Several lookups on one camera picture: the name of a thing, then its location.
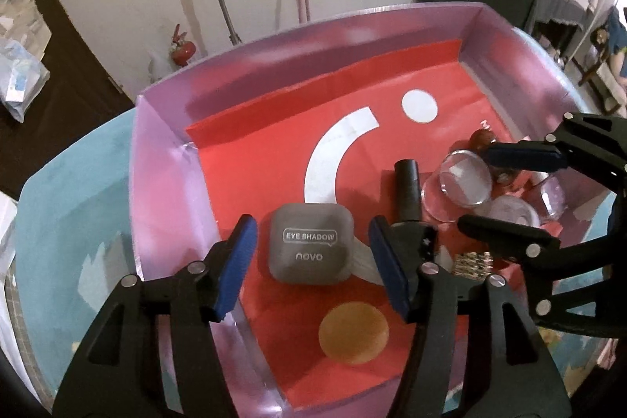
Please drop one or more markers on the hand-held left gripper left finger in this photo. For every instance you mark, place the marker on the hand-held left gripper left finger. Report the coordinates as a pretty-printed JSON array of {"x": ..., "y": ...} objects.
[{"x": 237, "y": 266}]

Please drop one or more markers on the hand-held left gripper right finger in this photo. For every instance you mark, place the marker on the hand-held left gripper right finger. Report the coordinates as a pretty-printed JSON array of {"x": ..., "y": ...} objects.
[{"x": 389, "y": 268}]

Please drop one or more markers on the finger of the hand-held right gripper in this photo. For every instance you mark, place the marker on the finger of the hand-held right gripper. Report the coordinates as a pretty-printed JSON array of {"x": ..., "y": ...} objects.
[
  {"x": 524, "y": 155},
  {"x": 509, "y": 238}
]

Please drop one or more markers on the studded metal block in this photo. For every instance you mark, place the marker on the studded metal block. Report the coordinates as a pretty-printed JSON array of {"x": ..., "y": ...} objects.
[{"x": 470, "y": 264}]

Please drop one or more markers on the clear glass jar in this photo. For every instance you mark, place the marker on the clear glass jar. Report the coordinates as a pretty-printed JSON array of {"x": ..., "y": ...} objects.
[{"x": 458, "y": 183}]

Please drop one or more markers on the orange round disc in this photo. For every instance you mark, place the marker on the orange round disc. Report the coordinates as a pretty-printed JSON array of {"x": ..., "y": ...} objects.
[{"x": 353, "y": 332}]

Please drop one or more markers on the grey eye shadow case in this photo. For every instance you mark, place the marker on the grey eye shadow case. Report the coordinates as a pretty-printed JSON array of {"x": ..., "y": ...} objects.
[{"x": 308, "y": 246}]

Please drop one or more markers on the black nail polish bottle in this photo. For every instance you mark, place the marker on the black nail polish bottle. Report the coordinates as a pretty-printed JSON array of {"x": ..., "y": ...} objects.
[{"x": 407, "y": 188}]

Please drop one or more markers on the pink cardboard box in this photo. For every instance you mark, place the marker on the pink cardboard box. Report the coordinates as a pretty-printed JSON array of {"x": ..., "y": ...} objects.
[{"x": 161, "y": 183}]

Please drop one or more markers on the wooden chair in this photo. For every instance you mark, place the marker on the wooden chair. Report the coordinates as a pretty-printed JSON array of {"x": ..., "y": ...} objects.
[{"x": 595, "y": 65}]

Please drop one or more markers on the red paper liner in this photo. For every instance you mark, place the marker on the red paper liner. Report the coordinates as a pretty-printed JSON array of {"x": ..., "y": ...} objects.
[{"x": 274, "y": 153}]

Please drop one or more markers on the red fire extinguisher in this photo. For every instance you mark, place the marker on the red fire extinguisher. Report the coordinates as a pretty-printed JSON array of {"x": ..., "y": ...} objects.
[{"x": 181, "y": 49}]

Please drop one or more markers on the dark wooden door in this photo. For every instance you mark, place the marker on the dark wooden door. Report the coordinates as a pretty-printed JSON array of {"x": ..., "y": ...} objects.
[{"x": 83, "y": 70}]

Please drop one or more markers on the clear plastic bag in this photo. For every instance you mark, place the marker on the clear plastic bag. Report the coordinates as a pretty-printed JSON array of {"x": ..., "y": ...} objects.
[{"x": 19, "y": 80}]

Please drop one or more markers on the clear hanging organizer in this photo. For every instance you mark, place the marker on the clear hanging organizer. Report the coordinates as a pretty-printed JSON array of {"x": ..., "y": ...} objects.
[{"x": 19, "y": 19}]

